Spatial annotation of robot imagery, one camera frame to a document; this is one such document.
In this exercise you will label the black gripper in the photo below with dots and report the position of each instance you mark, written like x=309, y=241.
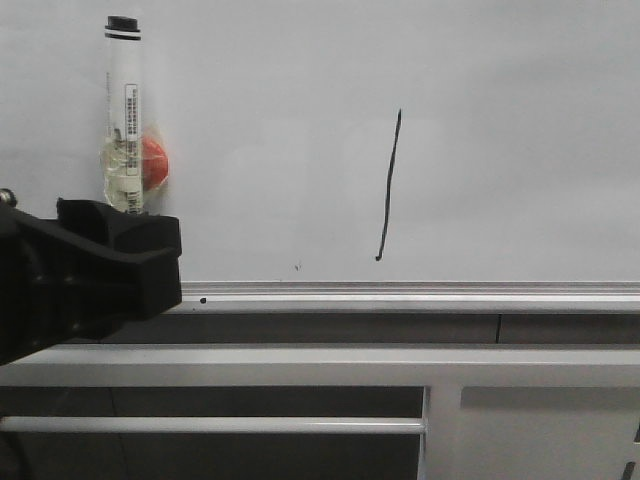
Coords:
x=84, y=273

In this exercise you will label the red round magnet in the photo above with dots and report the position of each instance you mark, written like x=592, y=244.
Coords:
x=155, y=163

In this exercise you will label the white whiteboard marker with tape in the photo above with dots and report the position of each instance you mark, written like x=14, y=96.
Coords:
x=122, y=150

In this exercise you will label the white whiteboard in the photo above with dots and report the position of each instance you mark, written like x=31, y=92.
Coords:
x=351, y=140

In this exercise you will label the white horizontal stand bar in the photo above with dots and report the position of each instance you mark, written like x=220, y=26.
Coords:
x=244, y=425

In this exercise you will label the aluminium whiteboard tray rail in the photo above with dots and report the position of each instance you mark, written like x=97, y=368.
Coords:
x=408, y=296

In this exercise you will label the white metal stand frame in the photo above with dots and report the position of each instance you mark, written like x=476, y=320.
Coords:
x=446, y=376

